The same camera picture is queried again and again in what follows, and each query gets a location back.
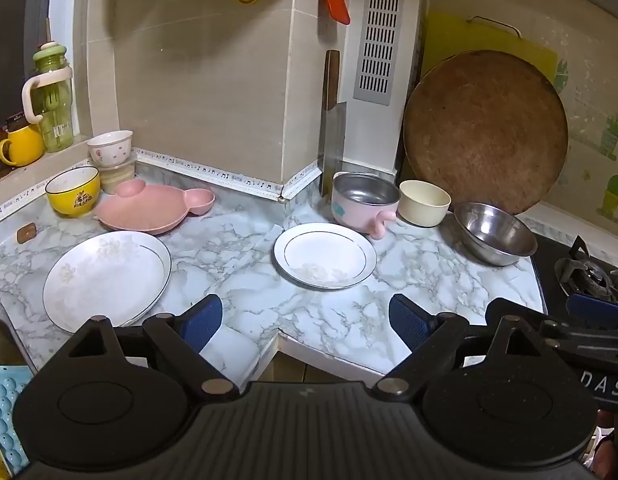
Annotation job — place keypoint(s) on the yellow mug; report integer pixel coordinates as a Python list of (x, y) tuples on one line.
[(24, 147)]

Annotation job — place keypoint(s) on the small brown block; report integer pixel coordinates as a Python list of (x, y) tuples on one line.
[(27, 234)]

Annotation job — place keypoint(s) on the steel sink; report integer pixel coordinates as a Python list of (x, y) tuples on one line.
[(4, 345)]

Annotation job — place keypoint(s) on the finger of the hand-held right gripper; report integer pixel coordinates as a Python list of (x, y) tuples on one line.
[(501, 307), (594, 305)]

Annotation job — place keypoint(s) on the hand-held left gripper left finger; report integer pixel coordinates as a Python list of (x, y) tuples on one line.
[(205, 321)]

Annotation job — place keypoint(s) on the kitchen cleaver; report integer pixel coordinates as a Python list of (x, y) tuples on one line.
[(334, 135)]

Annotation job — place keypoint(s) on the yellow bowl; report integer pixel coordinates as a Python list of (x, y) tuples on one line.
[(71, 200)]

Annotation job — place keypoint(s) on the grey vent grille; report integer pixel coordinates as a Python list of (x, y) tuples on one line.
[(379, 100)]

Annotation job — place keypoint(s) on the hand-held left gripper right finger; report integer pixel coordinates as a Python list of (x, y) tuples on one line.
[(406, 322)]

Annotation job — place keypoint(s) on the stainless steel bowl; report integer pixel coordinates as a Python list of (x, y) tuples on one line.
[(494, 235)]

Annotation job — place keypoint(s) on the black gas stove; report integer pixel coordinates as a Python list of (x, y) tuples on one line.
[(549, 260)]

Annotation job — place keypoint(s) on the clear plastic container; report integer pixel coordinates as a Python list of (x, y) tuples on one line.
[(119, 177)]

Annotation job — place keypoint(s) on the small white plate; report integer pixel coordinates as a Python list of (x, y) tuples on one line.
[(324, 255)]

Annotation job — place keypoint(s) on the large white plate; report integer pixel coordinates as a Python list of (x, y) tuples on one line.
[(104, 280)]

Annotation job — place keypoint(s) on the round wooden cutting board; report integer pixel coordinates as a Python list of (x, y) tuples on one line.
[(484, 130)]

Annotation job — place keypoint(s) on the green water bottle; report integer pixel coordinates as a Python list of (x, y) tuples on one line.
[(54, 110)]

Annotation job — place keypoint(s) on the yellow plastic cutting board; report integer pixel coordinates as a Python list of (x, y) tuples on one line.
[(449, 35)]

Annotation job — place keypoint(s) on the cream bowl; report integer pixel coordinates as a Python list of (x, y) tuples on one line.
[(421, 210)]

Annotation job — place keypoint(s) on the dark lidded jar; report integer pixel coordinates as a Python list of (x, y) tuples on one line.
[(16, 122)]

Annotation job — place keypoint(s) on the white floral bowl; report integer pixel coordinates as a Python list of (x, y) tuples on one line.
[(109, 152)]

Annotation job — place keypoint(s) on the person's right hand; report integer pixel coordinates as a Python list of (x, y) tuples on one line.
[(611, 452)]

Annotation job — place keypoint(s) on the blue ice tray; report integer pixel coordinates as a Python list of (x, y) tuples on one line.
[(4, 400)]

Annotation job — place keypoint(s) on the gas burner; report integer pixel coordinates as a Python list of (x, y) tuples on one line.
[(589, 275)]

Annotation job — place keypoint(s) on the pink bear-shaped plate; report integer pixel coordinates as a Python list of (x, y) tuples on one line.
[(149, 210)]

